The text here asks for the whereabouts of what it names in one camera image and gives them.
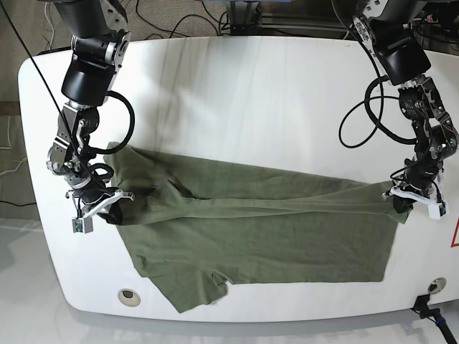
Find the olive green T-shirt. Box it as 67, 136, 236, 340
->
104, 146, 409, 313

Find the table cable grommet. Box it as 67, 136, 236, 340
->
427, 277, 447, 295
118, 289, 141, 307

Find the right table cable grommet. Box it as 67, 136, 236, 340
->
427, 277, 447, 295

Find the white floor cable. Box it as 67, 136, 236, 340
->
44, 0, 55, 50

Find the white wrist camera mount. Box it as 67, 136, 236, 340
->
382, 186, 449, 220
67, 189, 135, 234

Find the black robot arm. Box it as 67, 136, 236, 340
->
353, 1, 458, 216
47, 0, 135, 234

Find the black clamp with cable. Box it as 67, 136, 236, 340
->
411, 295, 458, 344

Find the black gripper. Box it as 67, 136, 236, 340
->
392, 163, 443, 214
73, 181, 123, 225

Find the aluminium frame post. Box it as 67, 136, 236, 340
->
224, 1, 261, 36

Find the left table cable grommet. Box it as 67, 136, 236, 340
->
118, 289, 141, 307

